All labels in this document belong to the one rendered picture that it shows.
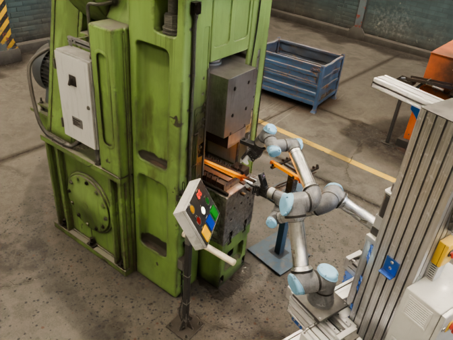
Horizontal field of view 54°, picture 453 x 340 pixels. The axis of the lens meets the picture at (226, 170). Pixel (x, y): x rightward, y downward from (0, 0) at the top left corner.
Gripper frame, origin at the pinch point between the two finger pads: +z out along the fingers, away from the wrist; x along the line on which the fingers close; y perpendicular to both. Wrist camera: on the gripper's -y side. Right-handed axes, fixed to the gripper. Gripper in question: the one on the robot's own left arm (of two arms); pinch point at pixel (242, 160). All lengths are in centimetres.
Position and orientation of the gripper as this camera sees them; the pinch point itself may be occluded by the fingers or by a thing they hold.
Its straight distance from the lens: 286.5
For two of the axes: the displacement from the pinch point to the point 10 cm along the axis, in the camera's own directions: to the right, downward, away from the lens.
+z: -4.3, 5.7, 7.0
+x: 6.0, -4.0, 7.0
